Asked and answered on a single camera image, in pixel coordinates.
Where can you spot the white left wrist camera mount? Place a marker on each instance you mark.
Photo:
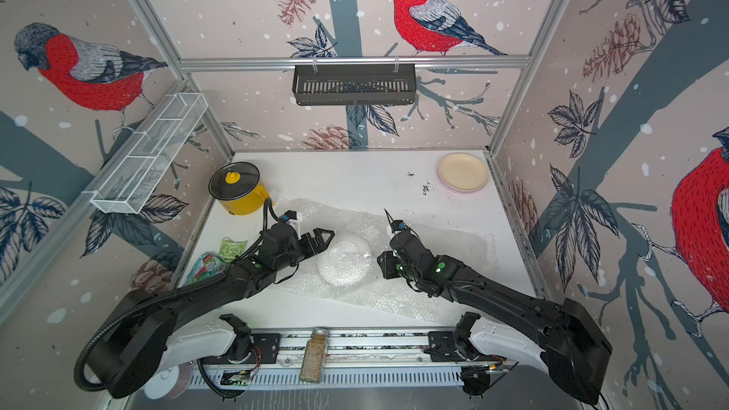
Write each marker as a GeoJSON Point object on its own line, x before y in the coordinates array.
{"type": "Point", "coordinates": [289, 217]}

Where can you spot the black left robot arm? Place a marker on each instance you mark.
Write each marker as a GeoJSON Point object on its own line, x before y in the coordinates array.
{"type": "Point", "coordinates": [127, 350]}

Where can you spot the white wire mesh shelf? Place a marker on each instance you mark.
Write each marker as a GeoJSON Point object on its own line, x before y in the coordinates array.
{"type": "Point", "coordinates": [135, 178]}

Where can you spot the small green sachet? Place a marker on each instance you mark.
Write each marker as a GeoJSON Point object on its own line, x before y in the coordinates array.
{"type": "Point", "coordinates": [230, 250]}

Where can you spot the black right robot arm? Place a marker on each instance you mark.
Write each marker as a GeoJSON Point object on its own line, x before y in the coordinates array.
{"type": "Point", "coordinates": [569, 343]}

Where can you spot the green snack packet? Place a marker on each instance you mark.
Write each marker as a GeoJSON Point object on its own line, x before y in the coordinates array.
{"type": "Point", "coordinates": [207, 266]}

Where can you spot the yellow pot with black lid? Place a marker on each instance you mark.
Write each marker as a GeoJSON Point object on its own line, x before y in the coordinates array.
{"type": "Point", "coordinates": [238, 188]}

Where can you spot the white tape roll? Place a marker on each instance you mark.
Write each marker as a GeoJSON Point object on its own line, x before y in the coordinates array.
{"type": "Point", "coordinates": [169, 384]}

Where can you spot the spice jar with granules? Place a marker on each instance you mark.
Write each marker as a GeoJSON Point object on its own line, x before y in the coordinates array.
{"type": "Point", "coordinates": [315, 355]}

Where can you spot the cream plate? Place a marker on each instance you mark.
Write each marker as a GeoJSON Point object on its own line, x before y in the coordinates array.
{"type": "Point", "coordinates": [463, 170]}

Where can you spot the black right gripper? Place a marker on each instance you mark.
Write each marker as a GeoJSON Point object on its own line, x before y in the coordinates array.
{"type": "Point", "coordinates": [386, 263]}

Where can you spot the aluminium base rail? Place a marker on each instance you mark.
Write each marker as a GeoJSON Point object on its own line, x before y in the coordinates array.
{"type": "Point", "coordinates": [390, 357]}

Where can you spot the pink dinner plate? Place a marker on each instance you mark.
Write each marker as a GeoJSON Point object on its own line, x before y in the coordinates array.
{"type": "Point", "coordinates": [458, 190]}

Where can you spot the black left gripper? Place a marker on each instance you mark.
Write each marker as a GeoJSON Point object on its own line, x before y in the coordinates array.
{"type": "Point", "coordinates": [317, 239]}

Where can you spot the black hanging wire basket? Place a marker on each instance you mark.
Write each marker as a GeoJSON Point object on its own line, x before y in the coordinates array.
{"type": "Point", "coordinates": [355, 85]}

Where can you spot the patterned plate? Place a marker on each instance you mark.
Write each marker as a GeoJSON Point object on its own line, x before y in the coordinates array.
{"type": "Point", "coordinates": [346, 262]}

